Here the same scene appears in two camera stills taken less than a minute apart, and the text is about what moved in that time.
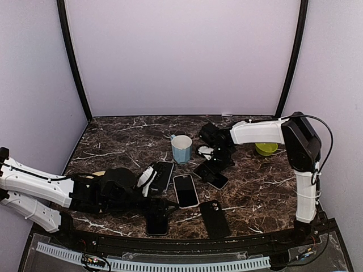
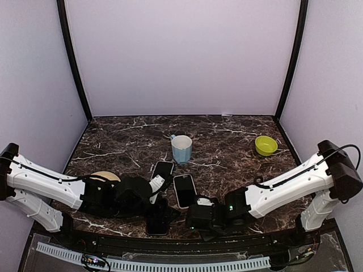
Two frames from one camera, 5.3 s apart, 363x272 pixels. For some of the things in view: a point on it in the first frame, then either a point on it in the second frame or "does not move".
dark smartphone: [185, 190] does not move
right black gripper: [215, 169] → [206, 236]
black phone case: [157, 225] does not move
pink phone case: [185, 191] does not move
